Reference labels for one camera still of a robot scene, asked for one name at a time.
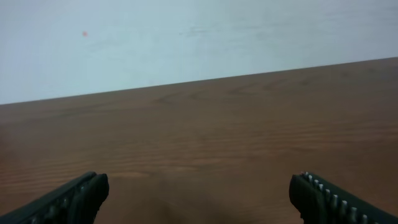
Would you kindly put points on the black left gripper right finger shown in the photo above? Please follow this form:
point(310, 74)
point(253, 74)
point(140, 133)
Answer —
point(320, 201)

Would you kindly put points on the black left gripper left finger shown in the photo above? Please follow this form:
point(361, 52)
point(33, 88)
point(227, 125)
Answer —
point(77, 201)

